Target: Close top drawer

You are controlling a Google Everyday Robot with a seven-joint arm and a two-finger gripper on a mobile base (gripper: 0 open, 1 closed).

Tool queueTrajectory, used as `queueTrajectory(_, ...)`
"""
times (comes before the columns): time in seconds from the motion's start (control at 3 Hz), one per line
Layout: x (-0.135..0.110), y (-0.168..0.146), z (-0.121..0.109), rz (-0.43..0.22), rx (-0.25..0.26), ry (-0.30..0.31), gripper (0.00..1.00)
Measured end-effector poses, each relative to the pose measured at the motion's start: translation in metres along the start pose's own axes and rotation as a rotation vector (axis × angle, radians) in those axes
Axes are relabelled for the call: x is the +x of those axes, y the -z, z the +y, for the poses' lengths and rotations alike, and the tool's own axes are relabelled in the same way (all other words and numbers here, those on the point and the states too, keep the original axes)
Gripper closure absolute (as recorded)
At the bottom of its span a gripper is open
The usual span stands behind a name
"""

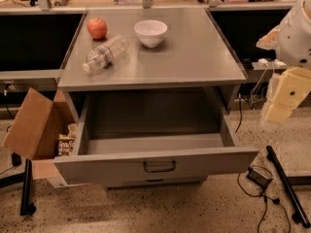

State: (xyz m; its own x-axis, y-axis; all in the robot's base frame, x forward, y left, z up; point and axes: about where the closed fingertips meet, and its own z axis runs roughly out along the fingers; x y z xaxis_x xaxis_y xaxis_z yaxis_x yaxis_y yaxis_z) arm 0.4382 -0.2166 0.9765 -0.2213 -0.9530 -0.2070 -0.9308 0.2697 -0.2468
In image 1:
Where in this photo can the black power adapter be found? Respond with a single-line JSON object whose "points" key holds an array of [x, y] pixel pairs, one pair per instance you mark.
{"points": [[259, 178]]}

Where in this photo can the printed snack package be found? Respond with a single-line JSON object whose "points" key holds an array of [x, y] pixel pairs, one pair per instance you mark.
{"points": [[65, 145]]}

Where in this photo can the grey metal cabinet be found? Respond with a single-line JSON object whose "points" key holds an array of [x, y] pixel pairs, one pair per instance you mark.
{"points": [[193, 55]]}

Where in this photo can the black stand leg right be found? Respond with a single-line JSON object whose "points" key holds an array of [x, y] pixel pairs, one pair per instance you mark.
{"points": [[299, 215]]}

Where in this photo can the grey top drawer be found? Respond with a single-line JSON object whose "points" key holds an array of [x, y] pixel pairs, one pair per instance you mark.
{"points": [[153, 137]]}

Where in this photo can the clear plastic water bottle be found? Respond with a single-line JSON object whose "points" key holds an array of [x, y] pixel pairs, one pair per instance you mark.
{"points": [[106, 54]]}

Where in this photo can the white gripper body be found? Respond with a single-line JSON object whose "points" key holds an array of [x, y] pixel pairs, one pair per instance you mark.
{"points": [[295, 40]]}

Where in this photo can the white power strip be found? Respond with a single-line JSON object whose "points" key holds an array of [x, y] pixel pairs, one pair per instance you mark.
{"points": [[264, 63]]}

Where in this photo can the black stand leg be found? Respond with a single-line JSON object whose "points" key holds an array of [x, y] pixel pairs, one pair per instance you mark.
{"points": [[299, 215], [27, 207]]}

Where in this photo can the black stand leg left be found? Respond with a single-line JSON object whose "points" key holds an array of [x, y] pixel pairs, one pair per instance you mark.
{"points": [[27, 207]]}

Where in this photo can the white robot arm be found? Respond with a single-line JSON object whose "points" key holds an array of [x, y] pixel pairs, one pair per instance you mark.
{"points": [[291, 40]]}

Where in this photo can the red apple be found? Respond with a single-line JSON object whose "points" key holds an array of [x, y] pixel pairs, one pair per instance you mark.
{"points": [[97, 28]]}

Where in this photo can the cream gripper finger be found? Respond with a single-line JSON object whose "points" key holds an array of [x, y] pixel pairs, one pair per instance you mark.
{"points": [[269, 111], [293, 87]]}

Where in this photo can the white ceramic bowl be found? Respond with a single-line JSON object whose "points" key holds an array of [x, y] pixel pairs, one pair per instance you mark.
{"points": [[150, 32]]}

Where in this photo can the brown cardboard box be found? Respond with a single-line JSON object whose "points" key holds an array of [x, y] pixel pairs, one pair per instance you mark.
{"points": [[35, 129]]}

